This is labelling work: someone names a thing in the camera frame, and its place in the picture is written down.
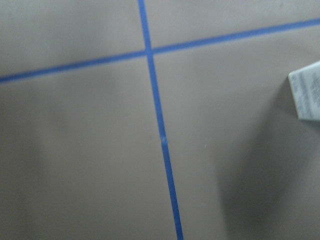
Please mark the blue white milk carton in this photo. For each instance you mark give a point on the blue white milk carton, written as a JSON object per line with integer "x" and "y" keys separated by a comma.
{"x": 305, "y": 88}

